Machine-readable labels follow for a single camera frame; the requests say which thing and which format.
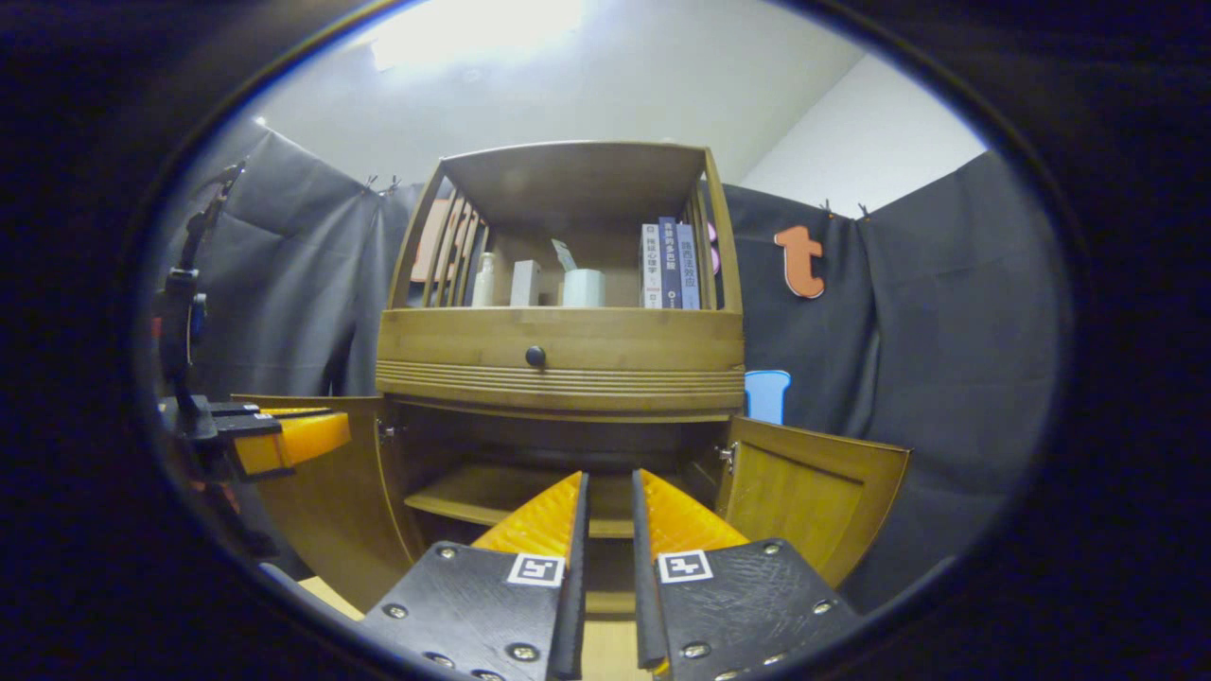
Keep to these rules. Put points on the white book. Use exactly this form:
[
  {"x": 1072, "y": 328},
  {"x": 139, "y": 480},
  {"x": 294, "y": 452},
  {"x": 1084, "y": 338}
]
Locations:
[{"x": 651, "y": 267}]

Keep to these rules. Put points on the wooden shoe cabinet door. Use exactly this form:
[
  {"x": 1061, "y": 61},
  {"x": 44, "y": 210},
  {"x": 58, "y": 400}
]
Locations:
[
  {"x": 331, "y": 511},
  {"x": 804, "y": 492}
]

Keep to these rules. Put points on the wooden double-door shoe cabinet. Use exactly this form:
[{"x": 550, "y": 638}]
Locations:
[{"x": 568, "y": 340}]

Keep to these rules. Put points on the metal door hinge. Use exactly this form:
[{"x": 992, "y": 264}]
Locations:
[
  {"x": 727, "y": 456},
  {"x": 386, "y": 432}
]

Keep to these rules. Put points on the light purple book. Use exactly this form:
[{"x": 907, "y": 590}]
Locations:
[{"x": 689, "y": 268}]

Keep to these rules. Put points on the white bottle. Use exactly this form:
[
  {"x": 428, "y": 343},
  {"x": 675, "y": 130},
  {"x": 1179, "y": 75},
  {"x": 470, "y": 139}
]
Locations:
[{"x": 484, "y": 281}]

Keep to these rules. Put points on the wooden inner shelf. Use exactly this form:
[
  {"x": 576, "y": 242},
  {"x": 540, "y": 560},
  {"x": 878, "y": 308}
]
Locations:
[{"x": 473, "y": 492}]

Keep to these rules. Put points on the white cylindrical cup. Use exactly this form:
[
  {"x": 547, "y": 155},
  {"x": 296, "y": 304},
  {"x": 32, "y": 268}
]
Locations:
[{"x": 584, "y": 288}]

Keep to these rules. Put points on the white rectangular box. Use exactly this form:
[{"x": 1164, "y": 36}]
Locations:
[{"x": 525, "y": 284}]

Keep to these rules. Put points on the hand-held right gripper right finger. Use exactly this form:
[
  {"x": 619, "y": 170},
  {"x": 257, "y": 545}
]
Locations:
[{"x": 646, "y": 615}]

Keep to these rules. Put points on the pale paper card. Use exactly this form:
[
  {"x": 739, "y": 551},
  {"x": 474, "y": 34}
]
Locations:
[{"x": 564, "y": 255}]

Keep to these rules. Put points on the black backdrop cloth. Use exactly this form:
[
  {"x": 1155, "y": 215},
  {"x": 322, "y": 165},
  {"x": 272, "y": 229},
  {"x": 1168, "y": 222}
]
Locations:
[{"x": 946, "y": 378}]

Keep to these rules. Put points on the black round drawer knob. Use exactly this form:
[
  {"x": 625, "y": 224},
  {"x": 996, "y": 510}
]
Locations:
[{"x": 535, "y": 357}]

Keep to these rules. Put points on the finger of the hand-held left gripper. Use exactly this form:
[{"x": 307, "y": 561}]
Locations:
[
  {"x": 236, "y": 410},
  {"x": 248, "y": 426}
]

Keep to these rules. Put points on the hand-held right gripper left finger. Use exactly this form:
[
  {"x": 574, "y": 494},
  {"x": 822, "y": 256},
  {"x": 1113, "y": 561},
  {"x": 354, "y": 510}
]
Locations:
[{"x": 570, "y": 615}]

